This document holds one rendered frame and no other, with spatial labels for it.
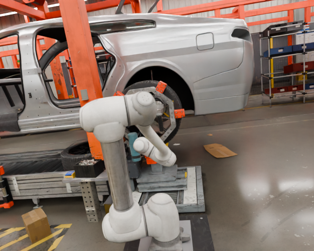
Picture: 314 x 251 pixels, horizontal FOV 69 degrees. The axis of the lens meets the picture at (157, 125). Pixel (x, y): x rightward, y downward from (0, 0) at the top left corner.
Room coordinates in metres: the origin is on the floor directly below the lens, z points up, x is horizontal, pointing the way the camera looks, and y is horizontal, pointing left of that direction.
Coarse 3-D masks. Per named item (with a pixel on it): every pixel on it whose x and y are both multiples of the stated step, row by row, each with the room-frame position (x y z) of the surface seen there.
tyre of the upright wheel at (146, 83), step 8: (152, 80) 2.30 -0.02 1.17; (128, 88) 2.17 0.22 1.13; (136, 88) 2.15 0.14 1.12; (168, 88) 2.17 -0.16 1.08; (168, 96) 2.10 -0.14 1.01; (176, 96) 2.19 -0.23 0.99; (176, 104) 2.09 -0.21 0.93; (176, 120) 2.09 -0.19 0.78; (176, 128) 2.10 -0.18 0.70; (168, 136) 2.11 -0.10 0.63
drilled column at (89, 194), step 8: (80, 184) 1.86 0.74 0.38; (88, 184) 1.84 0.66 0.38; (88, 192) 1.85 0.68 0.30; (96, 192) 1.92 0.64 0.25; (88, 200) 1.85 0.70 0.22; (96, 200) 1.89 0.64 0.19; (88, 208) 1.85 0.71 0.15; (96, 208) 1.86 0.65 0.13; (88, 216) 1.86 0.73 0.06; (96, 216) 1.84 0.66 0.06
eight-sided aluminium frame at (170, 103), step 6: (132, 90) 2.08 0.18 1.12; (138, 90) 2.07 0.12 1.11; (144, 90) 2.06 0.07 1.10; (150, 90) 2.04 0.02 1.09; (162, 96) 2.03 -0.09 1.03; (168, 102) 2.02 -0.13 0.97; (174, 120) 2.01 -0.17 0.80; (174, 126) 2.01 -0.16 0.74; (126, 132) 2.10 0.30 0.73; (168, 132) 2.07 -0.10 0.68; (162, 138) 2.04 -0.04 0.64
